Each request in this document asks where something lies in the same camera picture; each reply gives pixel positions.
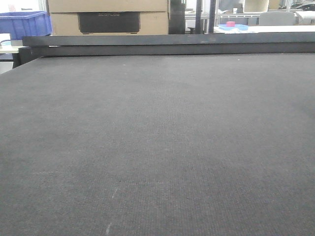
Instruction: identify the black conveyor belt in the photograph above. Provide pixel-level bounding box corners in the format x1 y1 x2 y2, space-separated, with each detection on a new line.
0 54 315 236

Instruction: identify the lower cardboard box black print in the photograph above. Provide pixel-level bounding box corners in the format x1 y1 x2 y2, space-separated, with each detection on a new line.
50 12 169 36

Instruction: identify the upper cardboard box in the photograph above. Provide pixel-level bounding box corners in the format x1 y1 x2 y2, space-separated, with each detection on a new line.
48 0 169 13

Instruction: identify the black vertical panel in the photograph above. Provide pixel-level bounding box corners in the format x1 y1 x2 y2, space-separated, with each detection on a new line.
168 0 186 34

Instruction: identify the blue flat tray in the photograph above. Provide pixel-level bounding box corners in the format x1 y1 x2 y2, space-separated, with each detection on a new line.
219 24 249 31

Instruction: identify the pink tape roll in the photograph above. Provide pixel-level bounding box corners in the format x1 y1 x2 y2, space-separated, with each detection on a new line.
226 21 235 28

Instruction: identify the grey office chair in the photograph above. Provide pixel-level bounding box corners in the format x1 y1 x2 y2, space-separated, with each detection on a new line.
259 11 296 26

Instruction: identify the white background table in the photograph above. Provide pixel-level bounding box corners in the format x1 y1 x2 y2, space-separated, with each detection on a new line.
214 25 315 33

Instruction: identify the blue plastic crate background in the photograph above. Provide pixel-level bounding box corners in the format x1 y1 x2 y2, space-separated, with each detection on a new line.
0 11 52 40

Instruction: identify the black conveyor side rail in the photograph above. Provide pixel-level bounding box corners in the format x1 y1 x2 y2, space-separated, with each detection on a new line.
19 32 315 64

